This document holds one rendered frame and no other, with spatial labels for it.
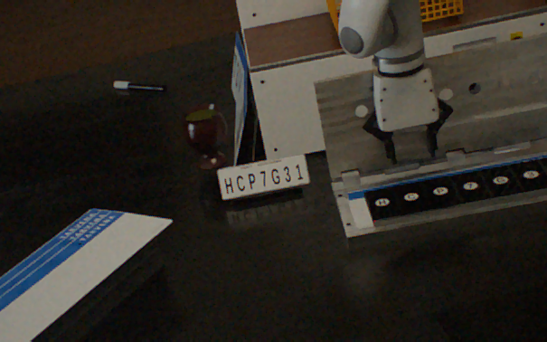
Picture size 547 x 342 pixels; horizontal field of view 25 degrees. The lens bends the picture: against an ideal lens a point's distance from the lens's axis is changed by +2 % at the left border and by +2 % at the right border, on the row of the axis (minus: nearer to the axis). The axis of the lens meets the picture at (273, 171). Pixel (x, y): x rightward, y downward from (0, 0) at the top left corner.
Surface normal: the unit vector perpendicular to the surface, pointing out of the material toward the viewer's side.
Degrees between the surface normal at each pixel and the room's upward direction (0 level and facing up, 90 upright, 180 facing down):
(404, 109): 89
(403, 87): 88
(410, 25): 92
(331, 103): 81
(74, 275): 0
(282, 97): 90
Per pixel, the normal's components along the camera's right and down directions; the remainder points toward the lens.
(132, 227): -0.18, -0.88
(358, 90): 0.05, 0.29
